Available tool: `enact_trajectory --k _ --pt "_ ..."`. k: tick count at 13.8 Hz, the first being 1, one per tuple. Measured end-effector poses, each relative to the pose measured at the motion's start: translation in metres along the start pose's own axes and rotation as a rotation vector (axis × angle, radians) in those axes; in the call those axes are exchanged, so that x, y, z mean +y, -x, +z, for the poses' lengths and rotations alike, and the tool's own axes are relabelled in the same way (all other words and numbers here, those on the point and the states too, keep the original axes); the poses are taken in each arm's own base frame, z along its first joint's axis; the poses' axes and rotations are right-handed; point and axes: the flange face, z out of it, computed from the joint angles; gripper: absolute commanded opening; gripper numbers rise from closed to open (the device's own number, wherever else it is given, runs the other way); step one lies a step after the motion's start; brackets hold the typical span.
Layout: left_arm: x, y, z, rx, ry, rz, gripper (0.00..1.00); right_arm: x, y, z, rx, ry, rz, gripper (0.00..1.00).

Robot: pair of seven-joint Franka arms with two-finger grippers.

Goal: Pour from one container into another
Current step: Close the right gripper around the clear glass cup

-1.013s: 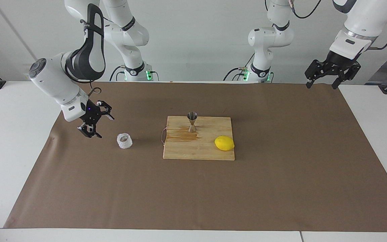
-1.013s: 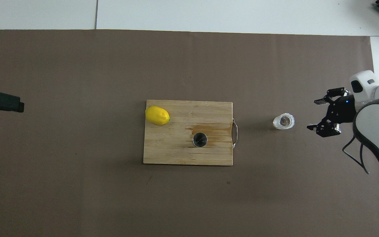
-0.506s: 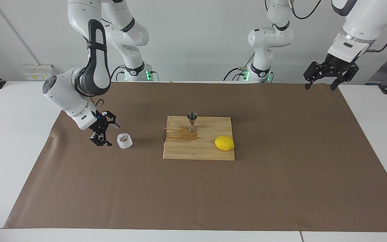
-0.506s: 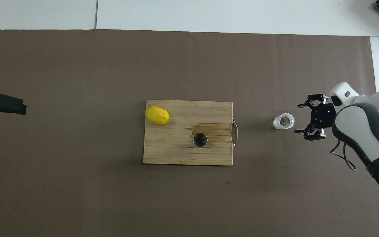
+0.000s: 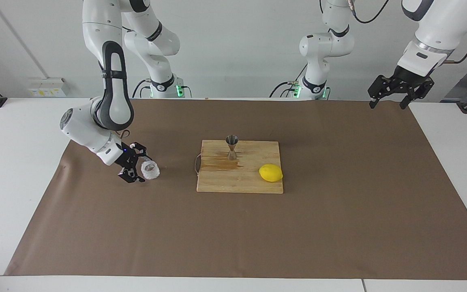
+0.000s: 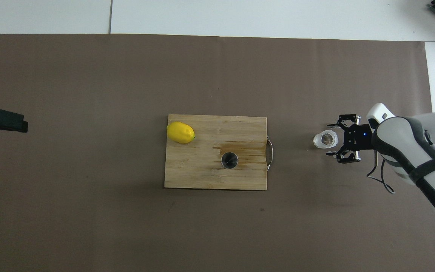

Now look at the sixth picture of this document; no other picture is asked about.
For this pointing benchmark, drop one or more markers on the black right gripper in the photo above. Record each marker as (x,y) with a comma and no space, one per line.
(357,139)

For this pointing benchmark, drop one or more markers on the clear glass cup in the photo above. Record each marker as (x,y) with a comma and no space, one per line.
(325,139)

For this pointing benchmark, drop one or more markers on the steel double jigger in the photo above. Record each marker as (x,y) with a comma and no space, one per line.
(229,160)

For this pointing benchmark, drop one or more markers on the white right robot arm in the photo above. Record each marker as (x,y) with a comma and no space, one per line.
(410,139)

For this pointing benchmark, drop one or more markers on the wooden cutting board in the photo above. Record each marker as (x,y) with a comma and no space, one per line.
(240,126)

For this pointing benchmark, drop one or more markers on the brown paper table mat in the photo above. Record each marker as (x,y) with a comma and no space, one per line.
(89,207)

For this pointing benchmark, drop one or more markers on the yellow lemon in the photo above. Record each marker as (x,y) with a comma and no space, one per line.
(179,132)

